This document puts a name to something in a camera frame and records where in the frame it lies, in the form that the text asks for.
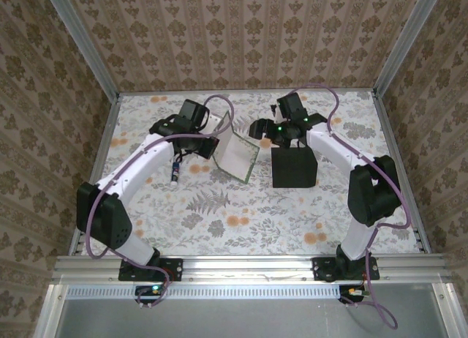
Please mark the white letter with green border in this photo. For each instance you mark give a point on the white letter with green border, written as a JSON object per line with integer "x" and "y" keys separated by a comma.
{"x": 235, "y": 158}

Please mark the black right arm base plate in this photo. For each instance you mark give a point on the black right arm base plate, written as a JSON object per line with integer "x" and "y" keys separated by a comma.
{"x": 320, "y": 270}

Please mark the blue white glue stick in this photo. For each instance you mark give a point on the blue white glue stick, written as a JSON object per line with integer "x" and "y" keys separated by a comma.
{"x": 176, "y": 171}

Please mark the black box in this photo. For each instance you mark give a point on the black box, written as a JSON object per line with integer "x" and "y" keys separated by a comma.
{"x": 294, "y": 168}

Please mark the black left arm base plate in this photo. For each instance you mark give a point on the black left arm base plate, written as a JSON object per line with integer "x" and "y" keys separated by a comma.
{"x": 175, "y": 268}

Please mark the aluminium corner post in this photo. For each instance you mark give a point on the aluminium corner post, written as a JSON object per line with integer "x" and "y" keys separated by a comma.
{"x": 80, "y": 41}
{"x": 406, "y": 41}

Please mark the aluminium rear rail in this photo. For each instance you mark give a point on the aluminium rear rail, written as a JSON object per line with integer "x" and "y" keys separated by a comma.
{"x": 164, "y": 93}

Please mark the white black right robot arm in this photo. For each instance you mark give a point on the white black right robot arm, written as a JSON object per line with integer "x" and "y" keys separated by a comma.
{"x": 336, "y": 148}

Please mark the aluminium side rail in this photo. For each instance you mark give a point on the aluminium side rail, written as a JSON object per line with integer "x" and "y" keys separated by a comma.
{"x": 97, "y": 169}
{"x": 392, "y": 142}

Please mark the aluminium mounting rail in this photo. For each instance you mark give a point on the aluminium mounting rail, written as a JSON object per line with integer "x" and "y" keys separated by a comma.
{"x": 248, "y": 266}

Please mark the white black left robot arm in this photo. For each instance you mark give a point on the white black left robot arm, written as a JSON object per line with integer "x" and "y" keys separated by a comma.
{"x": 139, "y": 162}

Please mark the grey metal panel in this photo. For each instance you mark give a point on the grey metal panel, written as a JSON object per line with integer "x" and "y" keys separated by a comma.
{"x": 237, "y": 319}

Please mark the floral tablecloth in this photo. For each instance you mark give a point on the floral tablecloth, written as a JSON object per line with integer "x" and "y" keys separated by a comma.
{"x": 237, "y": 235}

